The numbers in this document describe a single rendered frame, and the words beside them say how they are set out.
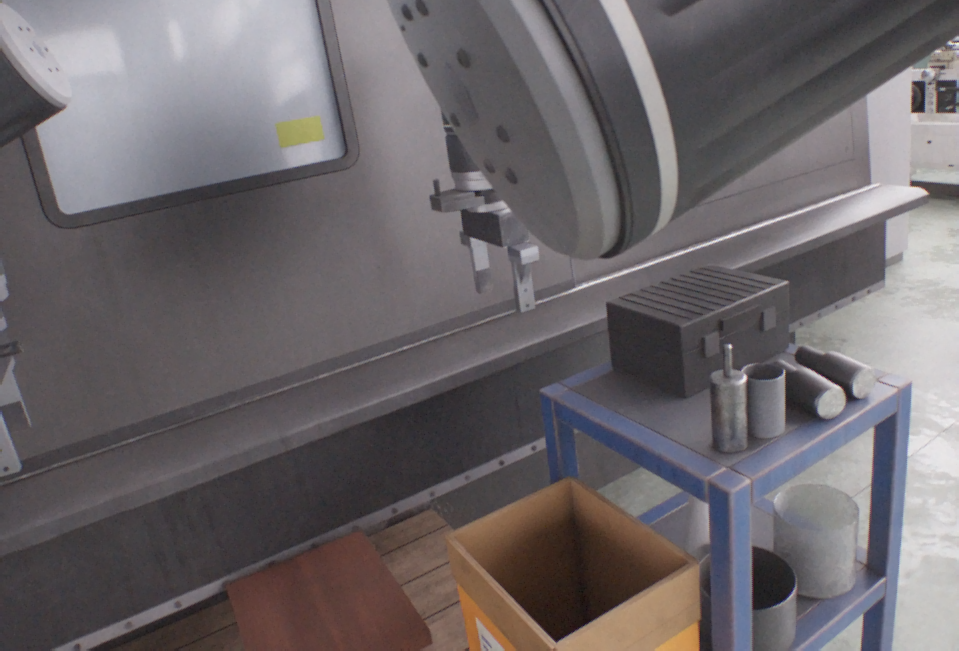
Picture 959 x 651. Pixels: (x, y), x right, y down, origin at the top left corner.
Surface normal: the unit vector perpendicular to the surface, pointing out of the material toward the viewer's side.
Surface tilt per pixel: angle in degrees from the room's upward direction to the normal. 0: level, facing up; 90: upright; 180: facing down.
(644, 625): 90
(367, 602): 0
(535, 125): 112
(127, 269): 87
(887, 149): 90
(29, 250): 87
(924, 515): 0
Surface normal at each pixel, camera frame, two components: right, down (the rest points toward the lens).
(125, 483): 0.15, -0.72
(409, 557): -0.14, -0.95
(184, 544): 0.51, 0.18
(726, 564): -0.84, 0.26
